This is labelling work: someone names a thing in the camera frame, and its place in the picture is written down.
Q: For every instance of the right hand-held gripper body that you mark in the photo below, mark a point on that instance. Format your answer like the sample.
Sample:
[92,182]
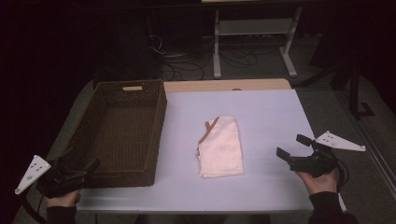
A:
[317,163]

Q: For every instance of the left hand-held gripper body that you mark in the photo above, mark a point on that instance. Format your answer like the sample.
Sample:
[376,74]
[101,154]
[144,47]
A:
[57,180]

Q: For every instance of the brown wicker basket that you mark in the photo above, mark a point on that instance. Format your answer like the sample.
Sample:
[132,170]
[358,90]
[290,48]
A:
[124,137]

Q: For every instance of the pink cloth garment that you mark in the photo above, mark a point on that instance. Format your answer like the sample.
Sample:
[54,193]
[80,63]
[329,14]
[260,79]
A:
[222,149]

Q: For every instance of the person's left hand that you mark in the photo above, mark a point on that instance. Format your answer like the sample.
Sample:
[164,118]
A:
[63,199]

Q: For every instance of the person's right hand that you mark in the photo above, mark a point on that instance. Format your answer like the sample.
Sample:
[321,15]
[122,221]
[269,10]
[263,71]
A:
[322,184]

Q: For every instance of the dark metal stand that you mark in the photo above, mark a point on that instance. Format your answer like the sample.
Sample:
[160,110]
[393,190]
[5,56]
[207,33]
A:
[355,93]

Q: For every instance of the light wooden desk board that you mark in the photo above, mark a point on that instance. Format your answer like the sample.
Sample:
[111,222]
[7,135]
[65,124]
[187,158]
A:
[227,84]

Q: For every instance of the white metal table frame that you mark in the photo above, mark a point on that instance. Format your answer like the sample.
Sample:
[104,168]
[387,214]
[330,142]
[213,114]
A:
[255,26]

